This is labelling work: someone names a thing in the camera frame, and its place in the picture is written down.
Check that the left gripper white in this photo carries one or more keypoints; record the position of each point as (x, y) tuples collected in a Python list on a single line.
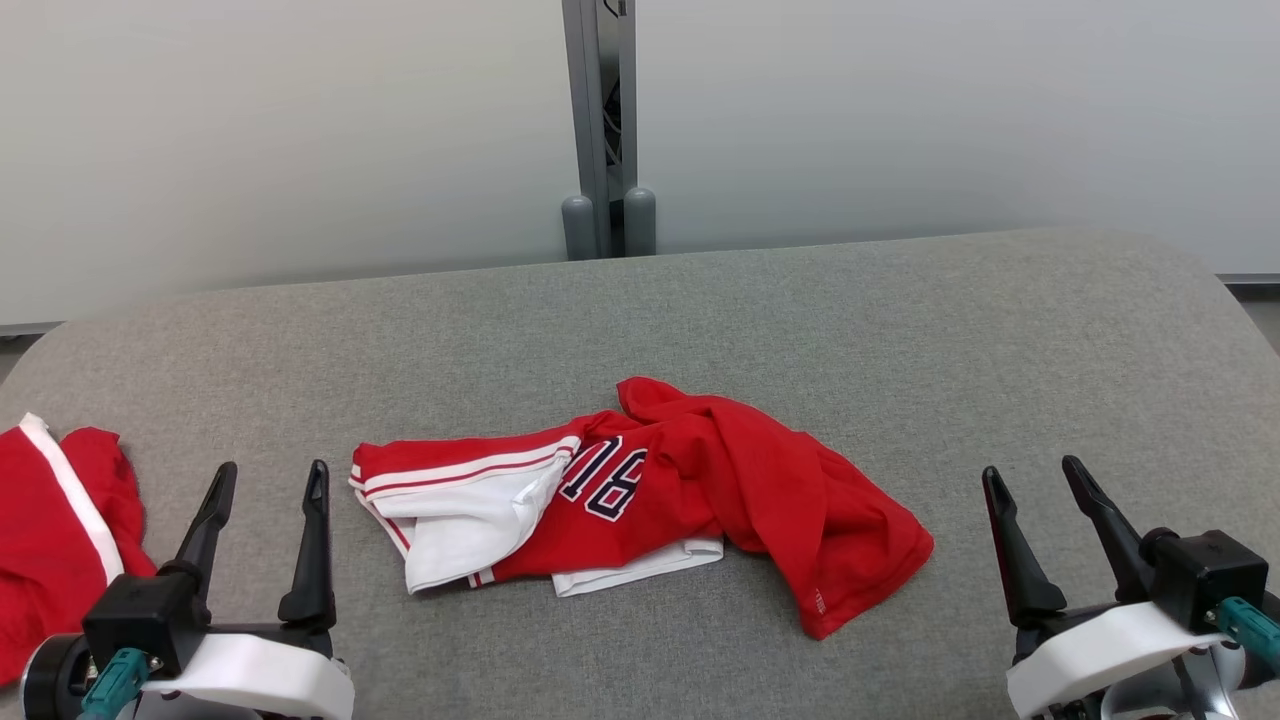
[(260, 675)]

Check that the red white jersey shirt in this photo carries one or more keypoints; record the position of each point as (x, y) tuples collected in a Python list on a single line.
[(760, 480)]

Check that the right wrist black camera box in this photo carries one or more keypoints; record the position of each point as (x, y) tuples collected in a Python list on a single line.
[(1205, 575)]

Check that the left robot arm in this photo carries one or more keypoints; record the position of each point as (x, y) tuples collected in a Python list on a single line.
[(50, 685)]

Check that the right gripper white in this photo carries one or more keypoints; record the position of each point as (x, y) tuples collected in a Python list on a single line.
[(1100, 650)]

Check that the red shorts with white stripe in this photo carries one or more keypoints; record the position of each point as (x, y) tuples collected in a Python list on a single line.
[(40, 540)]

